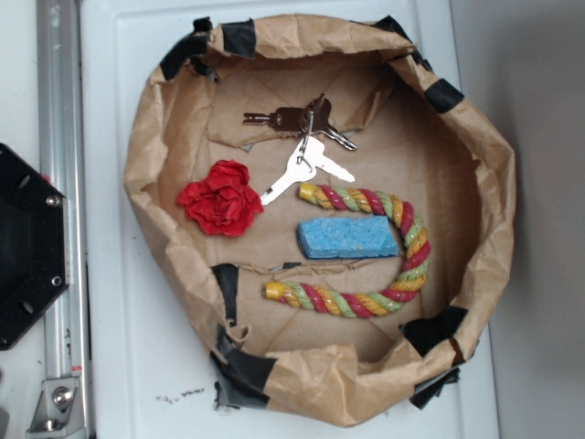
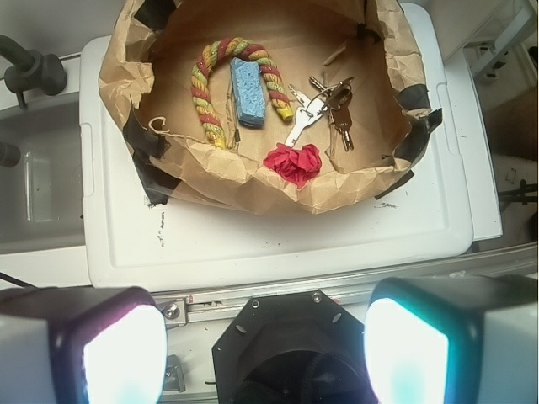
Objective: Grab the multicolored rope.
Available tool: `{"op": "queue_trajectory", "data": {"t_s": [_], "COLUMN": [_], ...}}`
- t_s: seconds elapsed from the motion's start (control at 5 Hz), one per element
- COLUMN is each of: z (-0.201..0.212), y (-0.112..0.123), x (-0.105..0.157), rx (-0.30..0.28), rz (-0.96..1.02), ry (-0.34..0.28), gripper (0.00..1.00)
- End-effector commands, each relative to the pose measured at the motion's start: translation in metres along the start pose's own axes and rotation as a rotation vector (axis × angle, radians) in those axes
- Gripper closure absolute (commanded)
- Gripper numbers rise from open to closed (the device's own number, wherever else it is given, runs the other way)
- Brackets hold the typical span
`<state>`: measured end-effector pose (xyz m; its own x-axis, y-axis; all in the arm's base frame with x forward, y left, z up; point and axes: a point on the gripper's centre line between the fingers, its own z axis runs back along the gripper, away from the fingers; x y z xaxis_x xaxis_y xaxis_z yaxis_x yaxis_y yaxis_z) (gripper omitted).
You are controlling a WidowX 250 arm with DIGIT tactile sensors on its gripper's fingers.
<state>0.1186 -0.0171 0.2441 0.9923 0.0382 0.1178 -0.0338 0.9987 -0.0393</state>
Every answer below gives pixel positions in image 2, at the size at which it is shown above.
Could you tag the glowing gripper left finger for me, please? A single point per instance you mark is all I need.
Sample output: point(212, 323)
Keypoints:
point(81, 345)

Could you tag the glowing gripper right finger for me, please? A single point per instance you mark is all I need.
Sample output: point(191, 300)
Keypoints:
point(471, 339)

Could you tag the white plastic bin lid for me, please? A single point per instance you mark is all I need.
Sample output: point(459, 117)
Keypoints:
point(185, 246)

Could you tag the clear plastic storage bin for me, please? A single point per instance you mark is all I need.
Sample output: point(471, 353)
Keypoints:
point(41, 176)

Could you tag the red crumpled paper ball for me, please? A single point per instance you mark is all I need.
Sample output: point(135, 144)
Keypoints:
point(294, 165)

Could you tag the bunch of metal keys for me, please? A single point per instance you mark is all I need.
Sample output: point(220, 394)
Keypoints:
point(312, 109)

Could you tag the brown paper bag tray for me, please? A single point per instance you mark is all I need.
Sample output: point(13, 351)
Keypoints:
point(166, 82)

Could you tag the grey clamp knob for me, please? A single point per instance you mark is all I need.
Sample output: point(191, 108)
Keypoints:
point(31, 70)

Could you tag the blue sponge block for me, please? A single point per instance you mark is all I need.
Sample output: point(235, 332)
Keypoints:
point(248, 92)

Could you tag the black octagonal mount plate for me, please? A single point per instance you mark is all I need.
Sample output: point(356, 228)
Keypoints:
point(295, 348)

